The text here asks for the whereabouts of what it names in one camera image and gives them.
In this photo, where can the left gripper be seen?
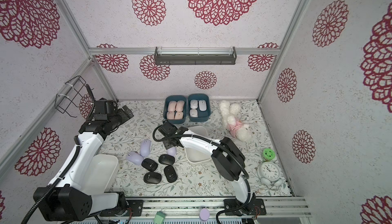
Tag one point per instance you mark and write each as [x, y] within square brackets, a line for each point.
[128, 111]

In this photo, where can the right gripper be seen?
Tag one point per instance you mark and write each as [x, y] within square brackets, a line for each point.
[168, 141]

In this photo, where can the black mouse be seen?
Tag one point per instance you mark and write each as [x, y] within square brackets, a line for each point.
[170, 174]
[166, 159]
[149, 164]
[152, 178]

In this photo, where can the teal storage box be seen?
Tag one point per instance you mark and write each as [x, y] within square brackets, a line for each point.
[199, 109]
[175, 98]

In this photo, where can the purple mouse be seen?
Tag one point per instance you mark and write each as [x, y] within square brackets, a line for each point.
[145, 148]
[172, 151]
[134, 158]

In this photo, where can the white tray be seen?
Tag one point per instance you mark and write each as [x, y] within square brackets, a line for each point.
[100, 174]
[193, 156]

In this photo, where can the white mouse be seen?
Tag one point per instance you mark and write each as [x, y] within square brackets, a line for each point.
[193, 113]
[202, 105]
[194, 104]

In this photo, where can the white tray front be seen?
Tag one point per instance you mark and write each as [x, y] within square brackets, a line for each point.
[100, 174]

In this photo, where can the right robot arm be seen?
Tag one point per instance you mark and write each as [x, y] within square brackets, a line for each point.
[229, 161]

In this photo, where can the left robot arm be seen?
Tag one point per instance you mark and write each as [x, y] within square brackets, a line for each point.
[63, 198]

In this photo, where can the white plush toy pink dress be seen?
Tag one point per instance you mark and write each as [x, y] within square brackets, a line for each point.
[231, 122]

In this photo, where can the green connector block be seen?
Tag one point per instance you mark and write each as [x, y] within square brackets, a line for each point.
[159, 218]

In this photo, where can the purple round cap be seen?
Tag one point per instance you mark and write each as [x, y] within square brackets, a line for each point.
[204, 215]

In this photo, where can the green round toy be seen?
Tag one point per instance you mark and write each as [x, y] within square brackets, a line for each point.
[269, 154]

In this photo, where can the white alarm clock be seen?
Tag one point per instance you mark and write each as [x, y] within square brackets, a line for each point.
[269, 174]

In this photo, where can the dark wall shelf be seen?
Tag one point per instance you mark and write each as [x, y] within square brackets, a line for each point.
[195, 57]

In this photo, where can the black wire wall rack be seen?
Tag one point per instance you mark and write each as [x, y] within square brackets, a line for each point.
[75, 96]

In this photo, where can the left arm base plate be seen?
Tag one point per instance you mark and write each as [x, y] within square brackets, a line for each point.
[134, 208]

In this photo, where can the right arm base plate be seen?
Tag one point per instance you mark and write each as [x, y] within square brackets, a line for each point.
[255, 208]

